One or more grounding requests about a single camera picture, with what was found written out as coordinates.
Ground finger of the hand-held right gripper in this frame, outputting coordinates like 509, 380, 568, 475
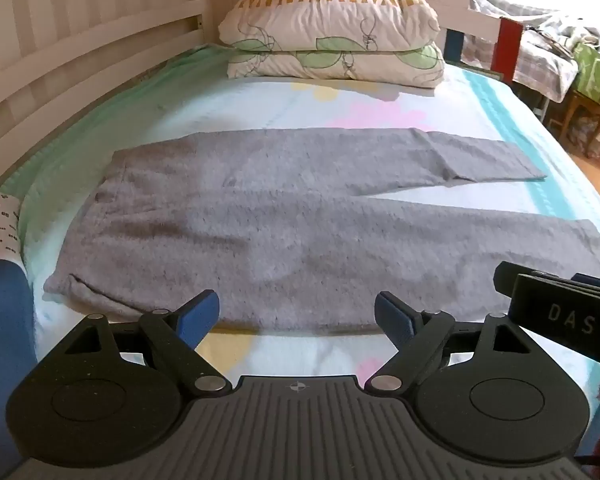
530, 269, 600, 301
494, 260, 520, 297

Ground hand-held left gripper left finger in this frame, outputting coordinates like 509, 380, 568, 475
62, 289, 233, 401

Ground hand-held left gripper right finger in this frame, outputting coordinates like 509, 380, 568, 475
362, 290, 536, 401

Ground grey pants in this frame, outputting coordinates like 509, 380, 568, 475
44, 127, 600, 334

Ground wooden stool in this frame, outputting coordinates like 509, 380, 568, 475
547, 90, 600, 150

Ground floral pastel bed sheet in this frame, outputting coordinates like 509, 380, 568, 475
0, 42, 600, 461

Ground person's blue trouser leg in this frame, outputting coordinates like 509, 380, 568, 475
0, 259, 39, 443

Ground green bag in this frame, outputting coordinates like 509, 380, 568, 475
572, 42, 600, 107

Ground white patterned sock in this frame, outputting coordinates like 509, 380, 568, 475
0, 185, 22, 264

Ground plaid blanket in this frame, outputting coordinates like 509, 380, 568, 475
460, 0, 581, 105

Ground floral pillow with green leaves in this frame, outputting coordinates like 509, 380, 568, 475
227, 42, 446, 90

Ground floral pillow with yellow stripes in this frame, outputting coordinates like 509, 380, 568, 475
219, 0, 441, 54

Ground white wooden bed frame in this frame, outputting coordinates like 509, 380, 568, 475
0, 0, 503, 196

